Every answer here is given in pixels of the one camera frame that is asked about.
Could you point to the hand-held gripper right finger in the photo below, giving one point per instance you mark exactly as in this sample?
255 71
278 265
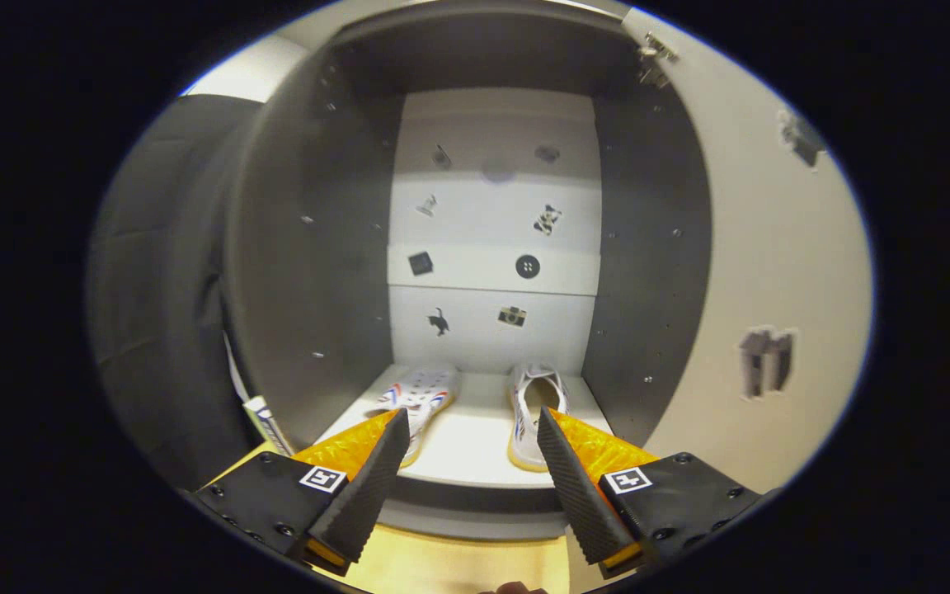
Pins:
578 495

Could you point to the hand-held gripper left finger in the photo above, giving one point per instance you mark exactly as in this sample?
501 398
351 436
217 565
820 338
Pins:
372 487

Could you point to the white shoe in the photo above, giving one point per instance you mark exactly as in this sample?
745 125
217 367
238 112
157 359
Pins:
520 429
425 392

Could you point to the dark grey shoe cabinet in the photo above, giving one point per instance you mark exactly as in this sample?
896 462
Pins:
335 247

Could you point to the metal door hinge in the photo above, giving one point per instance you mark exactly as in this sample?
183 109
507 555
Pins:
655 58

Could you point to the green spine book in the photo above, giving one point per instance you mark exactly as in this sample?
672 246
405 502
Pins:
265 421

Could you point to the black backdrop cloth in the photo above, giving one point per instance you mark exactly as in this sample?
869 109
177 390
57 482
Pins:
153 289

